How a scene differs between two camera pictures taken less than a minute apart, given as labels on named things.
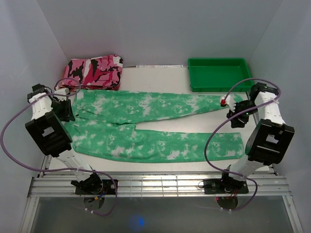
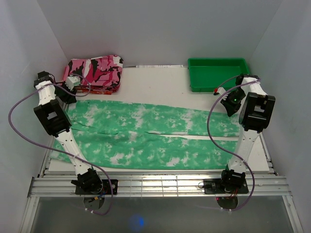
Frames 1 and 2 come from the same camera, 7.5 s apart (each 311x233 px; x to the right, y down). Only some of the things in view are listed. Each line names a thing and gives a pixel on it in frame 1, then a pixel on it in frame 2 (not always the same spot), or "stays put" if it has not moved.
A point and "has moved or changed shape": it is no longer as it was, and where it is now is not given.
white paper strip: (159, 66) stays put
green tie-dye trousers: (105, 129) has moved or changed shape
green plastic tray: (218, 74) stays put
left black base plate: (108, 188) stays put
